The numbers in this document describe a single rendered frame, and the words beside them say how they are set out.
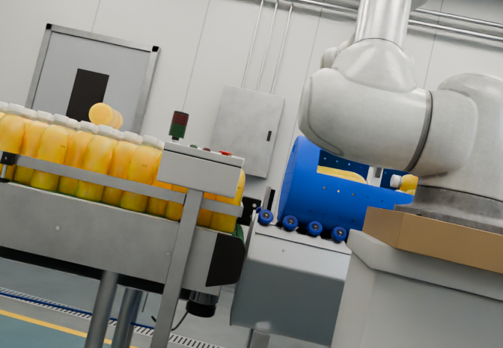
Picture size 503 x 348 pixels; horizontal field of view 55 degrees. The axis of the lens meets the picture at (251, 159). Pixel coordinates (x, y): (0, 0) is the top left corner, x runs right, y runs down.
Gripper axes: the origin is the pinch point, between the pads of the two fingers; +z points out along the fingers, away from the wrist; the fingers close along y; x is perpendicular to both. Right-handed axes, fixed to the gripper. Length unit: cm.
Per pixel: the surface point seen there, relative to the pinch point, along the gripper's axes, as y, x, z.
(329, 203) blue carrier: -8.0, 13.3, 10.8
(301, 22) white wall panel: 333, 15, -164
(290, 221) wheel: -5.7, 22.9, 18.5
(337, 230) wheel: -5.2, 8.6, 18.0
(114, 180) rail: -15, 74, 18
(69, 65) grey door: 354, 239, -69
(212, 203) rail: -15, 46, 18
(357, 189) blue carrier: -8.9, 6.5, 5.0
